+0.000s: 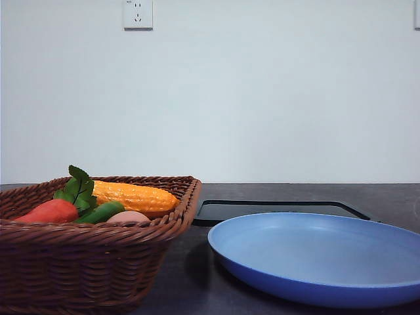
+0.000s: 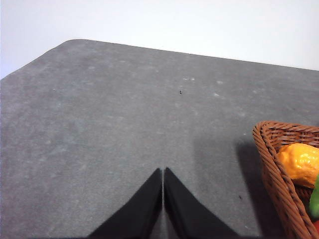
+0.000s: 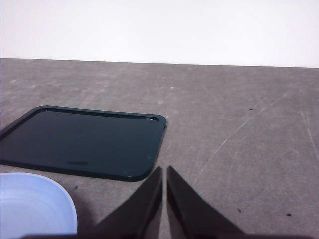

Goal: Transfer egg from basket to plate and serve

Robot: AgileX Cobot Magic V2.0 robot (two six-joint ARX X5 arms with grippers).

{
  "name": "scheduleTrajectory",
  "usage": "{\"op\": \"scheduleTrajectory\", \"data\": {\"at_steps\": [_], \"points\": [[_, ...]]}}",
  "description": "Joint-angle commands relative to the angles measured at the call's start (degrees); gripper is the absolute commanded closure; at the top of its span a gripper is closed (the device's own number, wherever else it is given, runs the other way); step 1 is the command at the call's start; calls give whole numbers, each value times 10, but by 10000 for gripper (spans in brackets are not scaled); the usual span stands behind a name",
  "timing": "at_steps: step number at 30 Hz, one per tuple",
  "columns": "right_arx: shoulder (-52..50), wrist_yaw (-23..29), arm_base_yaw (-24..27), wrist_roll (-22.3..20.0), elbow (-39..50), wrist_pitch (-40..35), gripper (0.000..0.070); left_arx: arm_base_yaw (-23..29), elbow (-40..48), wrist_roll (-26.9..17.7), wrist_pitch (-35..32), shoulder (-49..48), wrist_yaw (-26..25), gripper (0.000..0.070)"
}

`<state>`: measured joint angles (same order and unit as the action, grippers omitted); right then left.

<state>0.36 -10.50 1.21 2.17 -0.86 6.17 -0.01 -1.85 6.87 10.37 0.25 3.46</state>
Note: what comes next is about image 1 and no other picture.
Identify brown egg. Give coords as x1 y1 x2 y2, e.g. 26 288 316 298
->
107 211 151 222

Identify blue round plate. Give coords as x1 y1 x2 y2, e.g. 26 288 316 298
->
207 213 420 308

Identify brown wicker basket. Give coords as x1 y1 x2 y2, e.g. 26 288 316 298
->
0 176 201 315

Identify black rectangular tray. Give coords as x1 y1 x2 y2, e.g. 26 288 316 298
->
194 200 371 226

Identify yellow toy corn cob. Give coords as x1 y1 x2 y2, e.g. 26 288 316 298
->
93 180 180 212

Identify green toy pepper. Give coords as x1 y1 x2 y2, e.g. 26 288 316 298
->
76 201 125 224

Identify green carrot leaves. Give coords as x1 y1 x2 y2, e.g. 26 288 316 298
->
54 165 98 215

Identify red toy carrot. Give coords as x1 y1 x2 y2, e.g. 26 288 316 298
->
13 199 79 224

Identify white wall power socket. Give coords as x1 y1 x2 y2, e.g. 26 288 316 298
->
123 0 154 32

